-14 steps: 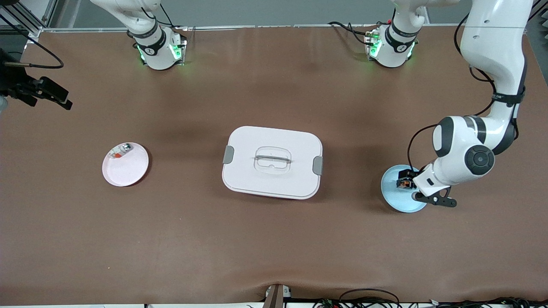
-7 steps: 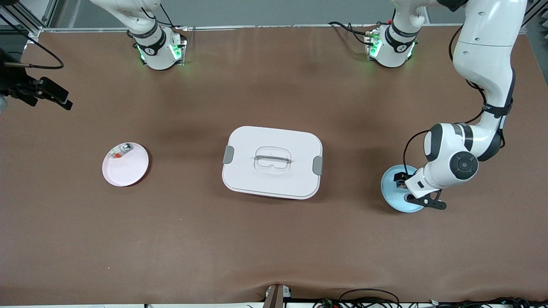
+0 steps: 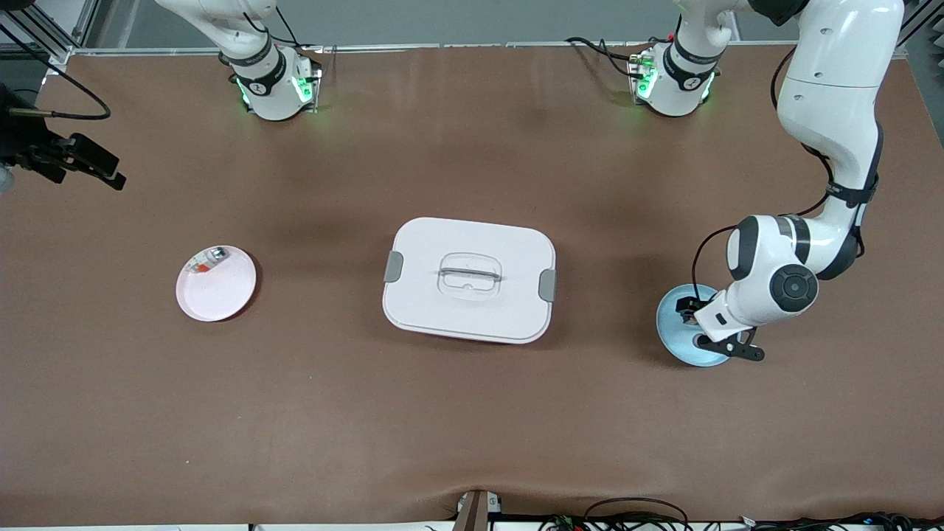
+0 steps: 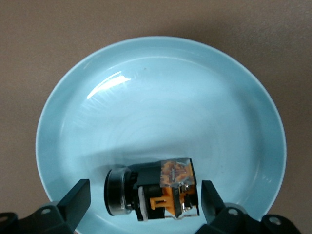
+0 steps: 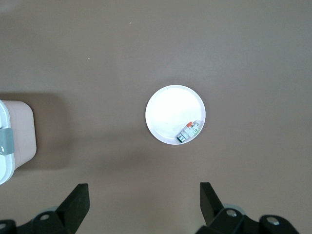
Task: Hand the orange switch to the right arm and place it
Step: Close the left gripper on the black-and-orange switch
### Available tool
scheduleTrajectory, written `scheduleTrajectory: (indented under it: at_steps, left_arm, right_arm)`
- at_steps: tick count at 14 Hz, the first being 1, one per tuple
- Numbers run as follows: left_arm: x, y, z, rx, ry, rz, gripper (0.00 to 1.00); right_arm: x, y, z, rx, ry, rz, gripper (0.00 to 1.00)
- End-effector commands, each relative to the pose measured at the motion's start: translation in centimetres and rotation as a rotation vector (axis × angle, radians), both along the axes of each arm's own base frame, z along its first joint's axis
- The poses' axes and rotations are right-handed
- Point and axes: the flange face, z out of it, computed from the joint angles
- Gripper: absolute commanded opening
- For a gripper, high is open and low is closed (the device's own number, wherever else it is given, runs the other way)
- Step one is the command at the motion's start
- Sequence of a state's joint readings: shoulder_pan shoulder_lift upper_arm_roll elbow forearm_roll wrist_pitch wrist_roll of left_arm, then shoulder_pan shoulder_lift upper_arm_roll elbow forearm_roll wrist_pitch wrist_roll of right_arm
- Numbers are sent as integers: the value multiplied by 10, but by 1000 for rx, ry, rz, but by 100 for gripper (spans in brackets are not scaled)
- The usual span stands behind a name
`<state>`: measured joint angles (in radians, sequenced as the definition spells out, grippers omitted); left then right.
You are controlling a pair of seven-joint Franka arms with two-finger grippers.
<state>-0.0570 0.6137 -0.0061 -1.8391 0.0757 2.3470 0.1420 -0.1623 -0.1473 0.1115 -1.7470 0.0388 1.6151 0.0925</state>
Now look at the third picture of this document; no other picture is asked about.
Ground brown and grey bracket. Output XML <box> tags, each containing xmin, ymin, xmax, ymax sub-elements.
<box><xmin>451</xmin><ymin>489</ymin><xmax>504</xmax><ymax>531</ymax></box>

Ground pink round plate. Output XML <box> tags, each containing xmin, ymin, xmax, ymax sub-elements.
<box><xmin>176</xmin><ymin>245</ymin><xmax>258</xmax><ymax>323</ymax></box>

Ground black cable bundle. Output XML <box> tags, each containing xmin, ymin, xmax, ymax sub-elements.
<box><xmin>538</xmin><ymin>498</ymin><xmax>944</xmax><ymax>531</ymax></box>

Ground white lidded box grey clips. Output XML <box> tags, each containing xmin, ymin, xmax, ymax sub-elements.
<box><xmin>382</xmin><ymin>217</ymin><xmax>558</xmax><ymax>345</ymax></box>

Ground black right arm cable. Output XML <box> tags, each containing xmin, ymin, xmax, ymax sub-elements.
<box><xmin>0</xmin><ymin>22</ymin><xmax>111</xmax><ymax>121</ymax></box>

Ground black base cable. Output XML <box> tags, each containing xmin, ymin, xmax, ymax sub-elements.
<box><xmin>566</xmin><ymin>35</ymin><xmax>642</xmax><ymax>78</ymax></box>

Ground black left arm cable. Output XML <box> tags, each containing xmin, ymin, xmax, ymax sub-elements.
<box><xmin>691</xmin><ymin>44</ymin><xmax>838</xmax><ymax>299</ymax></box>

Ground aluminium frame post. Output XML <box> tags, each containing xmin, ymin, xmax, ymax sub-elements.
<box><xmin>896</xmin><ymin>0</ymin><xmax>944</xmax><ymax>58</ymax></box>
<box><xmin>0</xmin><ymin>0</ymin><xmax>100</xmax><ymax>67</ymax></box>

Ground light blue round plate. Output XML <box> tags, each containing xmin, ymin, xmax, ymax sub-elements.
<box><xmin>656</xmin><ymin>284</ymin><xmax>739</xmax><ymax>368</ymax></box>

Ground silver table edge rail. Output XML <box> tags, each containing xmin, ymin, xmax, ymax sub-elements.
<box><xmin>70</xmin><ymin>42</ymin><xmax>897</xmax><ymax>54</ymax></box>

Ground red white silver switch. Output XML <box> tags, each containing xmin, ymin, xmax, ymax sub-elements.
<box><xmin>184</xmin><ymin>248</ymin><xmax>230</xmax><ymax>275</ymax></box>

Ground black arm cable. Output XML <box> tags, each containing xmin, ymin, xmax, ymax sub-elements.
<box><xmin>691</xmin><ymin>44</ymin><xmax>838</xmax><ymax>299</ymax></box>
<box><xmin>0</xmin><ymin>22</ymin><xmax>111</xmax><ymax>121</ymax></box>

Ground brown table mat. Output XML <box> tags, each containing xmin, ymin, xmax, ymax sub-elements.
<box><xmin>0</xmin><ymin>43</ymin><xmax>944</xmax><ymax>526</ymax></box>

